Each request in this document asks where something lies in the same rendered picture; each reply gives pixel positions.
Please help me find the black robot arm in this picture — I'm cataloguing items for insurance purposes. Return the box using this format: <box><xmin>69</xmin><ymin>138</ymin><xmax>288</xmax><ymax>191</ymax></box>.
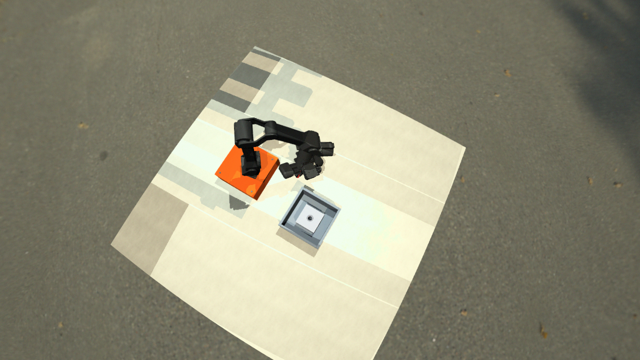
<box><xmin>234</xmin><ymin>117</ymin><xmax>335</xmax><ymax>180</ymax></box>

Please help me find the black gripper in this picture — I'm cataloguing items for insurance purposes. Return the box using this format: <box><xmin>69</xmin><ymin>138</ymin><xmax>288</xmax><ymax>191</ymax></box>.
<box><xmin>278</xmin><ymin>151</ymin><xmax>324</xmax><ymax>179</ymax></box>

